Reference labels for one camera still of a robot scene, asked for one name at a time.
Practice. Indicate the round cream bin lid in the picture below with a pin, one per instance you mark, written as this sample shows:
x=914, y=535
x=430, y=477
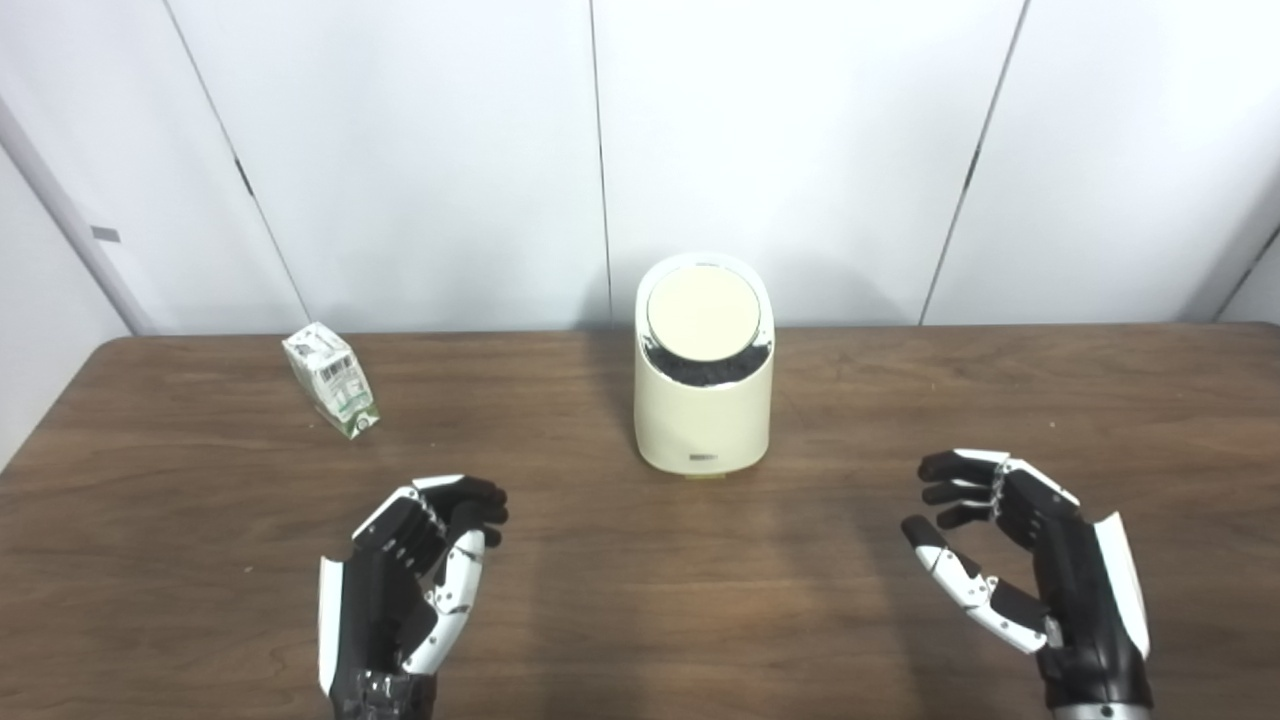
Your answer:
x=703, y=312

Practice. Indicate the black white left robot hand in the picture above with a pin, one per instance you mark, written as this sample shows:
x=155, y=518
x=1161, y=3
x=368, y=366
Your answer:
x=375, y=600

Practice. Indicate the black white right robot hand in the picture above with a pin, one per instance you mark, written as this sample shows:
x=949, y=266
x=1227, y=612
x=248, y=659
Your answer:
x=1075, y=590

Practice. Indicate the white green milk carton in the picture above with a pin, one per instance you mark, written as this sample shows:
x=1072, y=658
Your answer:
x=330, y=380

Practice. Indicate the black bin liner bag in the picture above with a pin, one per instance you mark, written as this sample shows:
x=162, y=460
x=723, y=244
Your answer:
x=700, y=373

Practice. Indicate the cream-colored trash bin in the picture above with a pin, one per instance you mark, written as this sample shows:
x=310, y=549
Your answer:
x=700, y=420

